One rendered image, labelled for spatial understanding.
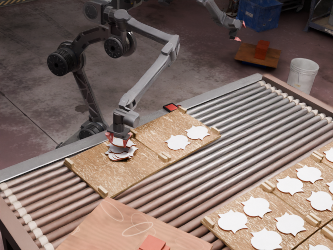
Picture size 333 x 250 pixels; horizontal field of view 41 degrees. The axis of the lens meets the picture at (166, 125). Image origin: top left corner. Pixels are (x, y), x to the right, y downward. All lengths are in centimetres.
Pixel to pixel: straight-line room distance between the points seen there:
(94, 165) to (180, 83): 283
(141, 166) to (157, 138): 26
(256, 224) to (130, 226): 58
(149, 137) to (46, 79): 265
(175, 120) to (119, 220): 95
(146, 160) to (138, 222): 54
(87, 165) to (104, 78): 277
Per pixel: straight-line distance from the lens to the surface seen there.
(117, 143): 227
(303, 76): 492
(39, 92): 474
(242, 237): 202
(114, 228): 184
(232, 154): 247
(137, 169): 226
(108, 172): 224
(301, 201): 227
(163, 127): 257
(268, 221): 212
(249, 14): 667
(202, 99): 291
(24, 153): 393
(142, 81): 223
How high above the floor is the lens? 240
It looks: 34 degrees down
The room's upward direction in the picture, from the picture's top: 5 degrees clockwise
